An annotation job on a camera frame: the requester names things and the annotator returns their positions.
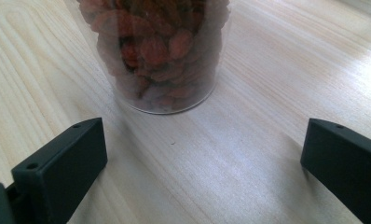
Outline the clear jar of dried red fruit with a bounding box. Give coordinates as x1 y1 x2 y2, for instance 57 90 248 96
76 0 232 116

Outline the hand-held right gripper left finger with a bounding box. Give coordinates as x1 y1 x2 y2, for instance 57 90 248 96
11 117 108 224

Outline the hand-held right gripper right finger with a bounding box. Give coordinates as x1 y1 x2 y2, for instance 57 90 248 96
300 118 371 224

